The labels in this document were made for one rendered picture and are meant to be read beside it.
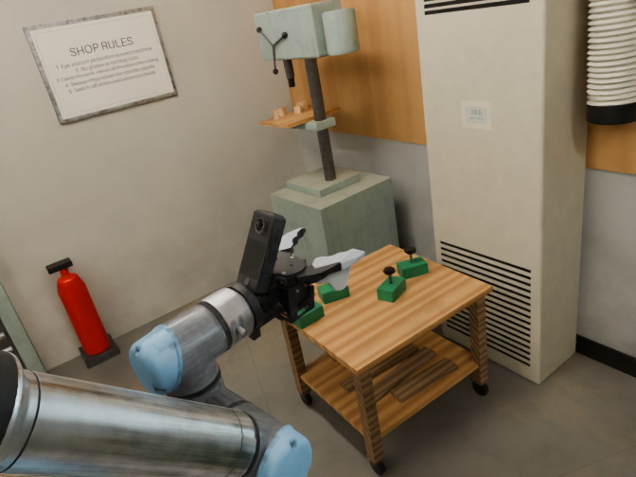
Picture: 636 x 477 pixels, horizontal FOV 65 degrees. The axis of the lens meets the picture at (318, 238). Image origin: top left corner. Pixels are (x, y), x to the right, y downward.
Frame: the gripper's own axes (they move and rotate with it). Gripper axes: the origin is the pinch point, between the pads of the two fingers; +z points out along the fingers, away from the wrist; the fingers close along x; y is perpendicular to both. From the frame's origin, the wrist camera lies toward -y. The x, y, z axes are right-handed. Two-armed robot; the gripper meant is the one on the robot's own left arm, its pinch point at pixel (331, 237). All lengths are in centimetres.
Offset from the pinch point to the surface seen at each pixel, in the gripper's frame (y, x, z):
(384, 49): 5, -104, 159
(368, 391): 87, -26, 41
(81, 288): 107, -198, 18
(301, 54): 1, -119, 117
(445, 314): 73, -18, 75
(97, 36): -9, -217, 72
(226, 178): 81, -197, 120
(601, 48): -9, 3, 121
